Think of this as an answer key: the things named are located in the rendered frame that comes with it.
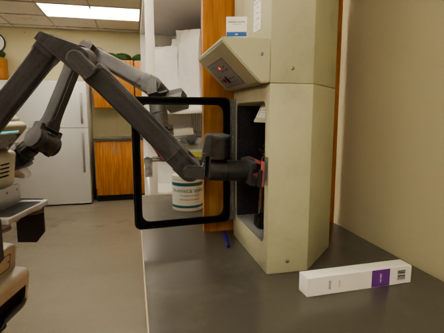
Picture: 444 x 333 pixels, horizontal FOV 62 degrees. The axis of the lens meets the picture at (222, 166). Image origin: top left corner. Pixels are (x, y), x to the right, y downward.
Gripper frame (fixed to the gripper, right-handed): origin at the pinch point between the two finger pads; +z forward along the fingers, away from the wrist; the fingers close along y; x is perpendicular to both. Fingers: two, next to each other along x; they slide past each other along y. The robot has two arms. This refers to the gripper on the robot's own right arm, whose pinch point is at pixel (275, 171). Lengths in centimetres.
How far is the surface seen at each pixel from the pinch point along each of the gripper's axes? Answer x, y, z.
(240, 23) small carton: -36.9, -7.4, -15.3
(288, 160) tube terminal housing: -4.8, -14.0, -2.9
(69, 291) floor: 125, 187, -82
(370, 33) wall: -43, 12, 33
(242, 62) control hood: -27.0, -13.4, -16.0
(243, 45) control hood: -30.7, -13.6, -16.1
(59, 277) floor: 126, 215, -93
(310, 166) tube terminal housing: -3.7, -14.1, 3.0
